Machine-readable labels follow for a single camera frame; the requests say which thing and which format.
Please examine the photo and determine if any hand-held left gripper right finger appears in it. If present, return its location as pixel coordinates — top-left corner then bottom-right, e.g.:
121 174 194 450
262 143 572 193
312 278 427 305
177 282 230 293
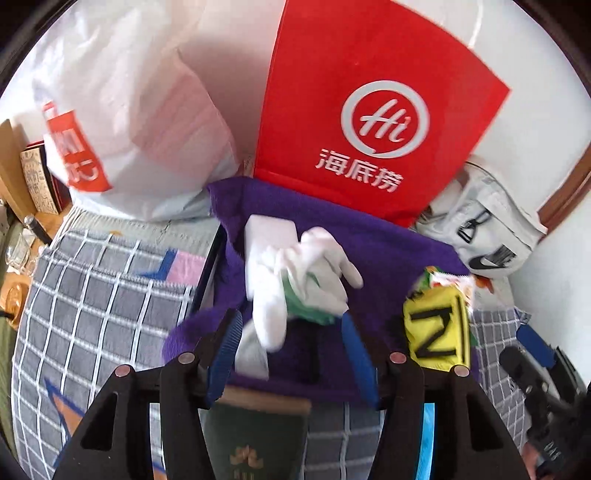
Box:
341 314 532 480

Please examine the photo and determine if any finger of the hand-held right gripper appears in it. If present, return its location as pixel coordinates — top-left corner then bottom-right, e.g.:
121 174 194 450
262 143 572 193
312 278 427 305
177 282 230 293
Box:
499 345 555 418
516 323 583 393

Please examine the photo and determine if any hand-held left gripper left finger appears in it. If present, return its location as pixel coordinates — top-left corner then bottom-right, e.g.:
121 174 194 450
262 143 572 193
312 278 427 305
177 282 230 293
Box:
53 309 244 480

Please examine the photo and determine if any yellow zip pouch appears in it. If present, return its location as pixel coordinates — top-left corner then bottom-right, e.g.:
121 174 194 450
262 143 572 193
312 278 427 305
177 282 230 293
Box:
402 286 472 371

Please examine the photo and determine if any orange and white snack packet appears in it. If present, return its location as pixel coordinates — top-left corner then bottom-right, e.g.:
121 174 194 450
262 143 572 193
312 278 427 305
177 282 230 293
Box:
431 272 477 320

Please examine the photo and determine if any green snack packet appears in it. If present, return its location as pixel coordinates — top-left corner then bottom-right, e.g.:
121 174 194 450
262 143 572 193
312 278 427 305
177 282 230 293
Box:
414 266 440 302

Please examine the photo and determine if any grey shoulder bag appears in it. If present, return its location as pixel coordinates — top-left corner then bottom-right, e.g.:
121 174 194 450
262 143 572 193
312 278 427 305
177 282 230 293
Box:
414 157 549 278

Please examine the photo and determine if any dark green tin box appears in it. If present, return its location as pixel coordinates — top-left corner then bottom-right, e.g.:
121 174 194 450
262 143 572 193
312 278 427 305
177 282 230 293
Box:
201 387 313 480

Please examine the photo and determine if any small green tissue pack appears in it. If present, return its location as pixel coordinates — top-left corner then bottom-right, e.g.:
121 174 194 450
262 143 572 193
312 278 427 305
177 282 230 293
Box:
281 272 343 325

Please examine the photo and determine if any blue wet wipes pack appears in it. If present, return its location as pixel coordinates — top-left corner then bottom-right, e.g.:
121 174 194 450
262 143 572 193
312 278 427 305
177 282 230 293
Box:
416 401 438 480

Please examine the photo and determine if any purple towel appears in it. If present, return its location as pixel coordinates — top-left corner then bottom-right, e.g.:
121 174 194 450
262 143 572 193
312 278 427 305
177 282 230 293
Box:
161 176 472 409

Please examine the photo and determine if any white foam block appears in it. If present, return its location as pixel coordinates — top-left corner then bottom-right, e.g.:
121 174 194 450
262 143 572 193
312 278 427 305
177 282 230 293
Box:
244 213 302 303

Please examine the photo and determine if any grey checkered star blanket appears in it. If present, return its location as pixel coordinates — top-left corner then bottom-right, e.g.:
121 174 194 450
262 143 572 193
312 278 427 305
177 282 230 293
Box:
13 208 533 480

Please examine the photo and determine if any wooden bed headboard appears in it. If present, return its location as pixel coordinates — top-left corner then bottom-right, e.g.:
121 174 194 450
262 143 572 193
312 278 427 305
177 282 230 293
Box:
537 154 591 228

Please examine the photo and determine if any small black bottle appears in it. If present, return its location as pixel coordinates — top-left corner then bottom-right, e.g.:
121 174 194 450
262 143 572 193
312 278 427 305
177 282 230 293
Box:
23 215 53 246

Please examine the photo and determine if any glass cup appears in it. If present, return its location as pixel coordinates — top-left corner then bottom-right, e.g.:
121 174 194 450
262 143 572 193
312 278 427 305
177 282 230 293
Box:
4 240 38 275

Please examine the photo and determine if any illustrated book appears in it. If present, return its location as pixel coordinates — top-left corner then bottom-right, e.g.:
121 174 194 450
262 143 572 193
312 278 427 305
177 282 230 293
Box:
20 142 72 216

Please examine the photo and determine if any red paper bag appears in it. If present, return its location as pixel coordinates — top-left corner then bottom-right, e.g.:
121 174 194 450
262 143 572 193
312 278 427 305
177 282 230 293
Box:
252 0 512 229

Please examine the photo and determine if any white plastic shopping bag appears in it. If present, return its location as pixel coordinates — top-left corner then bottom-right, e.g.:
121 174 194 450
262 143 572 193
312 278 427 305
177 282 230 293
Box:
31 0 252 221

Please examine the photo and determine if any light wooden cabinet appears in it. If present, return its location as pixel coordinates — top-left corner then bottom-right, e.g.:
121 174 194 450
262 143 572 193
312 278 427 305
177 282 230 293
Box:
0 119 29 210

